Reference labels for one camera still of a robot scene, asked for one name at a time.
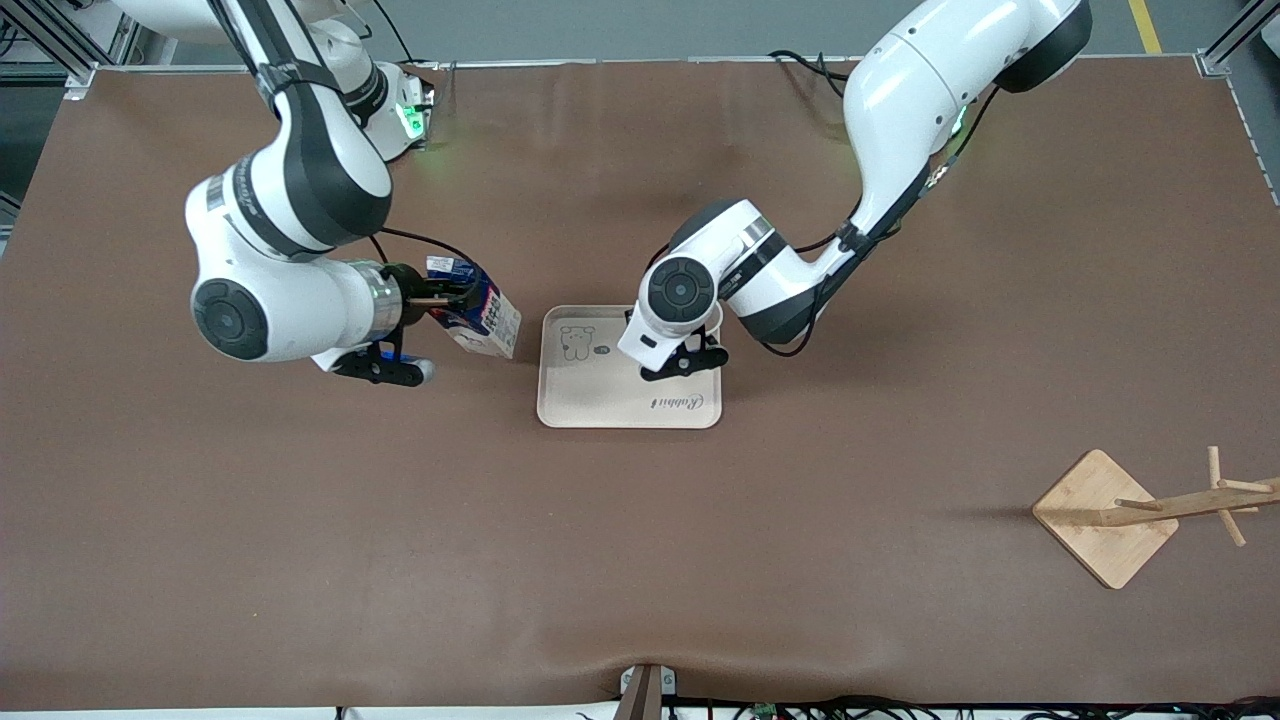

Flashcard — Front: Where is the blue milk carton green cap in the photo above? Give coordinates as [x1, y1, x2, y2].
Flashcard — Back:
[425, 255, 523, 359]

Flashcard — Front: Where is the white rabbit print tray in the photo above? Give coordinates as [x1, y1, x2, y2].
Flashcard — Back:
[537, 305, 723, 430]

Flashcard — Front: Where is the brown table mat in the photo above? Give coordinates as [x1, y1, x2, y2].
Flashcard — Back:
[0, 58, 1280, 713]

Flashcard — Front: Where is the bamboo mug rack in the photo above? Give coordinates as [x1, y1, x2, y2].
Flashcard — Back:
[1032, 446, 1280, 591]

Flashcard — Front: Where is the black right base cable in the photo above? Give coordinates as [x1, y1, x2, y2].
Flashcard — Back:
[375, 0, 419, 66]

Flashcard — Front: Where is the black base cable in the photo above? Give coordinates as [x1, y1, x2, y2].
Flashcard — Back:
[768, 48, 856, 106]
[375, 0, 419, 66]

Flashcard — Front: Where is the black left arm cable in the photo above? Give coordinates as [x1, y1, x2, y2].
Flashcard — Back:
[755, 85, 1001, 359]

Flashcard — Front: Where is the black left base cable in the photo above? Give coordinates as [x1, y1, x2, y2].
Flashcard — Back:
[768, 48, 856, 106]

